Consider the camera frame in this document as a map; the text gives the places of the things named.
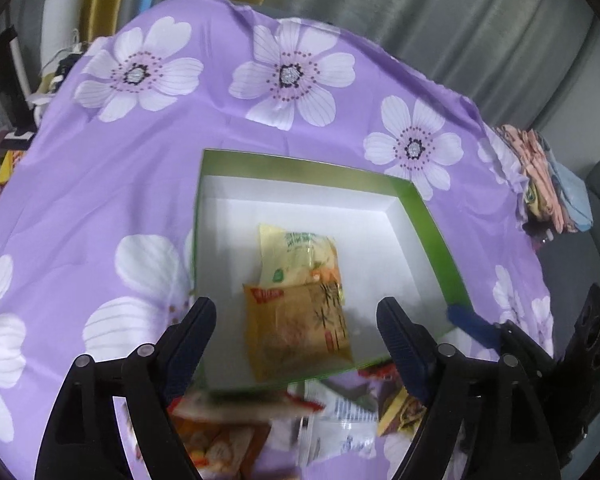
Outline white box appliance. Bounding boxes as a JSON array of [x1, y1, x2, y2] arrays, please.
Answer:
[[41, 0, 89, 72]]

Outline red snack packet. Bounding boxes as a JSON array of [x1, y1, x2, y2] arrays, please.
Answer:
[[357, 364, 398, 382]]

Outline clutter on side table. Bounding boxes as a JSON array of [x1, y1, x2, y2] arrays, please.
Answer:
[[29, 42, 89, 107]]

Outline grey curtain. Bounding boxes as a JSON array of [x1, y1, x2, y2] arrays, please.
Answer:
[[257, 0, 600, 133]]

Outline yellow brown snack wrapper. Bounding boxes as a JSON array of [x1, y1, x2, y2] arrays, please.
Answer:
[[377, 387, 428, 436]]

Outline purple floral cloth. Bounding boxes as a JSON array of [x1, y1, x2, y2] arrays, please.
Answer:
[[0, 0, 557, 480]]

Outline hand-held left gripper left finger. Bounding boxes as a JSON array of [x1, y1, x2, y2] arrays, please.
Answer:
[[34, 296, 217, 480]]

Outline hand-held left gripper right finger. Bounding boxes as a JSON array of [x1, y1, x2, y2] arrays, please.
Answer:
[[376, 297, 563, 480]]

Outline orange red-edged snack packet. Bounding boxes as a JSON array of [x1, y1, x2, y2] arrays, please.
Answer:
[[170, 390, 326, 476]]

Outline light yellow snack packet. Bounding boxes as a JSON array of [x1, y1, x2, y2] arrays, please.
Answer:
[[257, 223, 342, 288]]

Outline green cardboard box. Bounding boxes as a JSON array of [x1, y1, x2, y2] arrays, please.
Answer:
[[192, 149, 473, 393]]

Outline stack of folded clothes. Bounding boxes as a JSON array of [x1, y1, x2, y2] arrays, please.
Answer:
[[495, 124, 594, 235]]

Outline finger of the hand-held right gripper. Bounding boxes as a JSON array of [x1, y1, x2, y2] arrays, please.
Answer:
[[446, 304, 557, 377]]

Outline white grey snack packet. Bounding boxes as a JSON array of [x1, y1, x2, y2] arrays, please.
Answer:
[[300, 380, 382, 463]]

